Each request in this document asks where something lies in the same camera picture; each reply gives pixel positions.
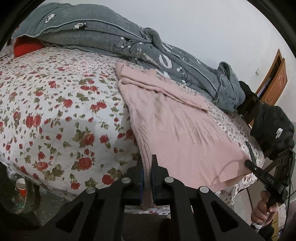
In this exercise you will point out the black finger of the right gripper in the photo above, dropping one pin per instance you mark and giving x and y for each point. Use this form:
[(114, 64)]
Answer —
[(258, 172)]

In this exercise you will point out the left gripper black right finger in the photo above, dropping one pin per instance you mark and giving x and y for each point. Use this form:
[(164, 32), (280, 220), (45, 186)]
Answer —
[(197, 214)]

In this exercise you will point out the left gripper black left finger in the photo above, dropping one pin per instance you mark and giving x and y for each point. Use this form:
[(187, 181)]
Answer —
[(96, 214)]

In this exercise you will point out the pink knit sweater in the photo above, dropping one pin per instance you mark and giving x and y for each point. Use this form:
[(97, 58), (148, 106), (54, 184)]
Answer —
[(175, 126)]

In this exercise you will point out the person's right hand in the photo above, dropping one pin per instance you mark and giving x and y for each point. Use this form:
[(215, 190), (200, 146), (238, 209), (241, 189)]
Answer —
[(262, 214)]

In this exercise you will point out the black smartphone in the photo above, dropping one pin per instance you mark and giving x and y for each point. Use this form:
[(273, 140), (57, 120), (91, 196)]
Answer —
[(253, 159)]

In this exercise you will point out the black puffer jacket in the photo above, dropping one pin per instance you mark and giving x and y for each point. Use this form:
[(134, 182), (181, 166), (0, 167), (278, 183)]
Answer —
[(278, 130)]

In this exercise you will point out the black garment on chair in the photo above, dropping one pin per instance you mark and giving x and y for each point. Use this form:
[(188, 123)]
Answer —
[(250, 101)]

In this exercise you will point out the wooden door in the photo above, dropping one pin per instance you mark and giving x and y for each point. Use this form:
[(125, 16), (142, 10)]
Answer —
[(274, 82)]

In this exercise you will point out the red paper cup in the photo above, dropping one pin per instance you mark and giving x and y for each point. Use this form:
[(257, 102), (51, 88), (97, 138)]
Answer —
[(21, 187)]

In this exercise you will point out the floral bed sheet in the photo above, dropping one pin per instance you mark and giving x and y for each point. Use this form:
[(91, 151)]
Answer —
[(64, 123)]

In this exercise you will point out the red pillow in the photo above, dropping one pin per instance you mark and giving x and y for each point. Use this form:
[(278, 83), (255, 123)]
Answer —
[(25, 45)]

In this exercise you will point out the grey floral blanket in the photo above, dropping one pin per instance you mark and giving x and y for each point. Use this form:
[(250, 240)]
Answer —
[(98, 29)]

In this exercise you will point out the white wall switch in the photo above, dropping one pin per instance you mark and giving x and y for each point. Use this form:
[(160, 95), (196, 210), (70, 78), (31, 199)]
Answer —
[(257, 71)]

